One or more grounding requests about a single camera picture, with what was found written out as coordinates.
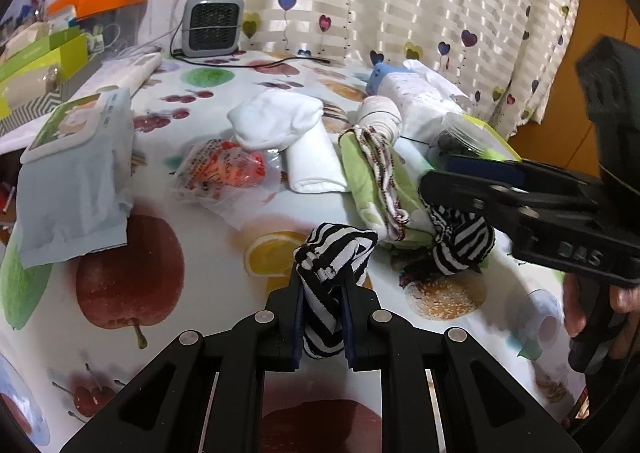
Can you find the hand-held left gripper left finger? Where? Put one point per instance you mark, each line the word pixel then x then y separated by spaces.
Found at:
pixel 298 328

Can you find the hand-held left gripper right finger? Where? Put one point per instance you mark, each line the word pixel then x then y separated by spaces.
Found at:
pixel 350 328

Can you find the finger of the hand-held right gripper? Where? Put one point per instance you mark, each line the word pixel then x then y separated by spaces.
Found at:
pixel 465 195
pixel 485 169

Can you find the green rimmed box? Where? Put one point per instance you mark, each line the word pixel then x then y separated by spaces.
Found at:
pixel 492 143

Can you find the black white striped sock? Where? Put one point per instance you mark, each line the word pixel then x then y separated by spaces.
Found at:
pixel 460 243
pixel 325 253

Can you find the white towel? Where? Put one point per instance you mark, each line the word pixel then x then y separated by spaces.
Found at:
pixel 312 163

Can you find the person's right hand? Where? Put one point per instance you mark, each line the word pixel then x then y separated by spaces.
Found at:
pixel 575 308

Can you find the pale white cloth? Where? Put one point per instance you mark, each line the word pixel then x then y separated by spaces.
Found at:
pixel 415 168

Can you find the green cloth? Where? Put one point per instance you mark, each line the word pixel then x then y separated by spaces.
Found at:
pixel 362 178

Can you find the fruit print tablecloth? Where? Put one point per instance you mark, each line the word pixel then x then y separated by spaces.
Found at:
pixel 200 293

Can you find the white crumpled cloth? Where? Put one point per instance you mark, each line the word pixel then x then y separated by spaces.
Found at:
pixel 430 75

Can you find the white rolled sock blue stripes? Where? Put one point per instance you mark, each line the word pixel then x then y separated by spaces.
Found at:
pixel 380 115

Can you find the red orange snack packet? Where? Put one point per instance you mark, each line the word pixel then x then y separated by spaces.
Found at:
pixel 220 170

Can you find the light blue wet wipes pack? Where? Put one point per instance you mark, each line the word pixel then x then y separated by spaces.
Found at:
pixel 75 183

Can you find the grey desktop heater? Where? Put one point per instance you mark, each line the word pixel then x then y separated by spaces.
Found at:
pixel 212 25

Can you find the white rolled paper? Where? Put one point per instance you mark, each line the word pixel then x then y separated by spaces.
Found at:
pixel 140 68

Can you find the chevron pattern tray box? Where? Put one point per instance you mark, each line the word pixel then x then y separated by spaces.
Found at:
pixel 30 108

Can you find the green cardboard box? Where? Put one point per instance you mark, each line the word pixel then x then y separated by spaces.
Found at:
pixel 45 60

